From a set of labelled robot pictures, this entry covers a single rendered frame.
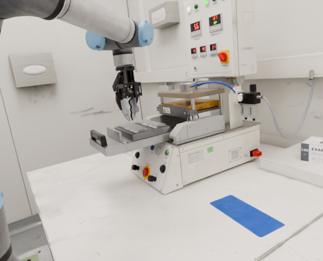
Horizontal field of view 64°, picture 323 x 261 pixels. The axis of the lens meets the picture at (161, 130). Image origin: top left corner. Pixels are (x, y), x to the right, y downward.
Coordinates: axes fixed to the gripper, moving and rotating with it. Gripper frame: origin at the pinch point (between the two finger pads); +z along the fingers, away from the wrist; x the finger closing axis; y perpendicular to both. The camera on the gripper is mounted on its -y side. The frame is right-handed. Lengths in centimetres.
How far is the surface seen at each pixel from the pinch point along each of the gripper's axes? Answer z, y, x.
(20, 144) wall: 31, -143, -43
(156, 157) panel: 18.3, 4.5, 7.4
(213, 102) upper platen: -1.0, 10.1, 35.6
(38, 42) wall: -49, -145, -13
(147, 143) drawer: 9.0, 11.0, 1.2
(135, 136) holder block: 5.6, 9.9, -2.6
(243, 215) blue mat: 29, 45, 15
